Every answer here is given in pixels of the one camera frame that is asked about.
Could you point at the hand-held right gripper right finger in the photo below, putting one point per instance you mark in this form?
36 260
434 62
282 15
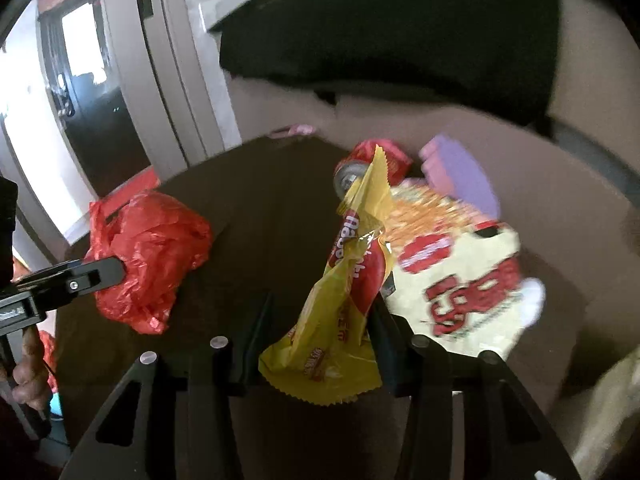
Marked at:
395 355

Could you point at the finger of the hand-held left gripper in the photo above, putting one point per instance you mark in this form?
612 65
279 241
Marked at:
100 275

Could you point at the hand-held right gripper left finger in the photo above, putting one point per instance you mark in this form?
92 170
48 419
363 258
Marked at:
255 340

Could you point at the red plastic bag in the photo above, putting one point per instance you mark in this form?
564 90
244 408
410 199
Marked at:
150 250

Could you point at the yellow snack wrapper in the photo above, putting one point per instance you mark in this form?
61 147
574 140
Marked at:
330 340

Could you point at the large cream snack bag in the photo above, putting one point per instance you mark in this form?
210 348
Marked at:
450 260

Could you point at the purple packet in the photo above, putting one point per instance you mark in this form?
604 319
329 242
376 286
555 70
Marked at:
460 175

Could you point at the red drink can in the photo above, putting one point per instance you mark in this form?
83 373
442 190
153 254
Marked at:
395 162

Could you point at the translucent plastic bin liner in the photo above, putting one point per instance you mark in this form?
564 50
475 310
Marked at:
615 410

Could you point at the person's left hand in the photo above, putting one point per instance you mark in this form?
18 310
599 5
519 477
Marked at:
27 375

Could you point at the light blue plastic object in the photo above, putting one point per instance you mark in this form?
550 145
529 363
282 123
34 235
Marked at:
56 407

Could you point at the red floor mat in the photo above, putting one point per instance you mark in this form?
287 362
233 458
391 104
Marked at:
145 180

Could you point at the black door latch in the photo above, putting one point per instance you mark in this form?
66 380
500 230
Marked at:
144 0

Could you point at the black hanging cloth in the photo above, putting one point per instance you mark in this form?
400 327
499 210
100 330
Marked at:
400 45

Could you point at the beige kitchen cabinet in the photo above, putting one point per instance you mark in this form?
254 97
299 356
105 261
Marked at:
595 60

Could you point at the grey sliding door frame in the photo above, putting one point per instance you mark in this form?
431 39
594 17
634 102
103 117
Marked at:
170 85

